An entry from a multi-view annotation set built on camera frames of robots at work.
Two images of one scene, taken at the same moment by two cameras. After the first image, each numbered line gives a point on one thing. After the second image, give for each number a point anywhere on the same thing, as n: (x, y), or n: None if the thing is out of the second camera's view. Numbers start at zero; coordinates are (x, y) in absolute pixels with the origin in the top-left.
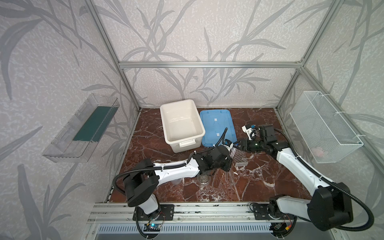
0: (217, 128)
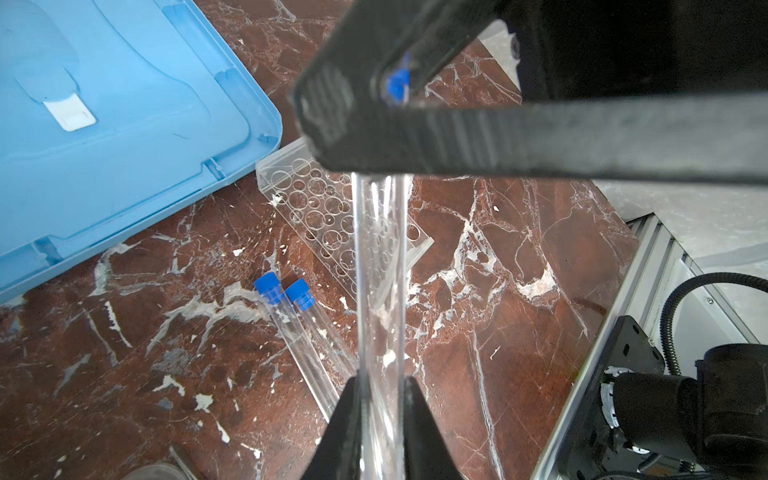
0: (108, 110)
